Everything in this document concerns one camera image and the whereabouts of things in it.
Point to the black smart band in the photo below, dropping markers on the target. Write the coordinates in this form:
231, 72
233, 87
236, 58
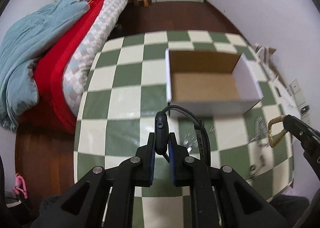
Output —
162, 133

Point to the checkered mattress sheet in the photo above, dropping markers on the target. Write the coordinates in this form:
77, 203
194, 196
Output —
79, 65

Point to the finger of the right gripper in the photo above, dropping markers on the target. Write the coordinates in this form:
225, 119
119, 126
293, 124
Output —
295, 126

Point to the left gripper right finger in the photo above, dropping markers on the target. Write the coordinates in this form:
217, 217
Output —
219, 197

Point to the white patterned cloth bag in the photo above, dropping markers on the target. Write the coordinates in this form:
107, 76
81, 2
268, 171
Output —
265, 56

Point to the white cardboard box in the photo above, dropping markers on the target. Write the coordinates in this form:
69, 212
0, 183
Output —
209, 83

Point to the teal blanket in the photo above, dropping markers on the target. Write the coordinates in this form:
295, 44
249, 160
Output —
23, 44

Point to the black charger plug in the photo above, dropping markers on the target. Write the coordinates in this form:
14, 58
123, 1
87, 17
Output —
304, 109

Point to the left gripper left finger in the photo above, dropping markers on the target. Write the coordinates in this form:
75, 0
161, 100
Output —
103, 197

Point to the green white checkered tablecloth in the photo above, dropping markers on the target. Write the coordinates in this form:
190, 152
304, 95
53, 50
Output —
126, 88

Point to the red bed cover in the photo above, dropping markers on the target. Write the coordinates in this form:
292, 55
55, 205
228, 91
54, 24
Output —
51, 111

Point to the wall socket strip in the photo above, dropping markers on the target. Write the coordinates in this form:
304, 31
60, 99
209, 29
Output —
300, 100

